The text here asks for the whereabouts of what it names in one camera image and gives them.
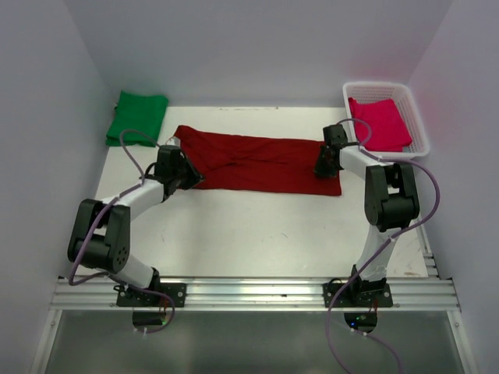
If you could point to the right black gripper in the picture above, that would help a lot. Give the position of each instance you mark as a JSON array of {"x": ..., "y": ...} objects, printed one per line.
[{"x": 321, "y": 171}]

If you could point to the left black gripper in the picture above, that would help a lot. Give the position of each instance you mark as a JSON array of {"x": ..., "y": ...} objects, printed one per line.
[{"x": 194, "y": 177}]

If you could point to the dark red t shirt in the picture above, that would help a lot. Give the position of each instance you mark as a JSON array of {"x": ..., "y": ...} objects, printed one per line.
[{"x": 249, "y": 163}]

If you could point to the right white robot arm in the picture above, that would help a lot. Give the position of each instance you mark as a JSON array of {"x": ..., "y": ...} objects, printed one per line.
[{"x": 391, "y": 203}]

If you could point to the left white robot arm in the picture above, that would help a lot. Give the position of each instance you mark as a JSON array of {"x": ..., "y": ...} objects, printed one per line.
[{"x": 101, "y": 236}]

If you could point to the folded green t shirt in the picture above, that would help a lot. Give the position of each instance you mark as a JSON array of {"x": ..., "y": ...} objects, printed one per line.
[{"x": 142, "y": 115}]

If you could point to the pink red t shirt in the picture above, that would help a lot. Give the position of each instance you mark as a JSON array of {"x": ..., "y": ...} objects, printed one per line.
[{"x": 388, "y": 130}]

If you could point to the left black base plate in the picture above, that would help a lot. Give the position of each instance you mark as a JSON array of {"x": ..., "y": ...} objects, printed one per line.
[{"x": 161, "y": 295}]

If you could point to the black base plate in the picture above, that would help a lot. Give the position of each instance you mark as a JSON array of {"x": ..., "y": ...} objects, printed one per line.
[
  {"x": 161, "y": 295},
  {"x": 364, "y": 296}
]

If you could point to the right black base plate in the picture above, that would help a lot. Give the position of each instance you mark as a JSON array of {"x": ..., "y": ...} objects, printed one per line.
[{"x": 364, "y": 296}]

